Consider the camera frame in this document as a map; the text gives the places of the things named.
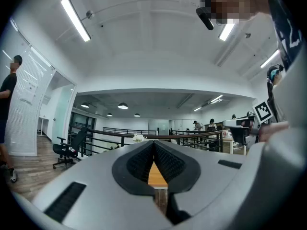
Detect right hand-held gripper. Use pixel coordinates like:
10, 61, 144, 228
222, 100, 274, 150

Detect long ceiling strip light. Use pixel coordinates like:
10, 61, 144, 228
218, 22, 237, 42
260, 48, 281, 69
60, 0, 92, 43

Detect white slatted blind panel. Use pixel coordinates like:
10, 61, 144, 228
5, 45, 55, 157

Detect person's right forearm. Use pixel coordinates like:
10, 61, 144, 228
259, 121, 290, 143

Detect white flowers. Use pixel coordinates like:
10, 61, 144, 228
132, 134, 147, 144

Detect dark metal railing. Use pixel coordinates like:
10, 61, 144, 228
68, 121, 224, 158

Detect black office chair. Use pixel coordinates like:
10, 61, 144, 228
52, 126, 88, 170

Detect person's dark printed shirt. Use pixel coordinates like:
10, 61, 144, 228
265, 0, 303, 66

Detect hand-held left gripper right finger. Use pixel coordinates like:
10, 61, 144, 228
154, 140, 249, 225

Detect white paper notice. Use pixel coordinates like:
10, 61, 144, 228
20, 79, 39, 105

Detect black head camera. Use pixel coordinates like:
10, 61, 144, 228
195, 7, 214, 31

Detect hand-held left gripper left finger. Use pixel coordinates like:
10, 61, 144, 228
31, 140, 174, 228

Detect white table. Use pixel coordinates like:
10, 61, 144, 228
222, 130, 248, 156

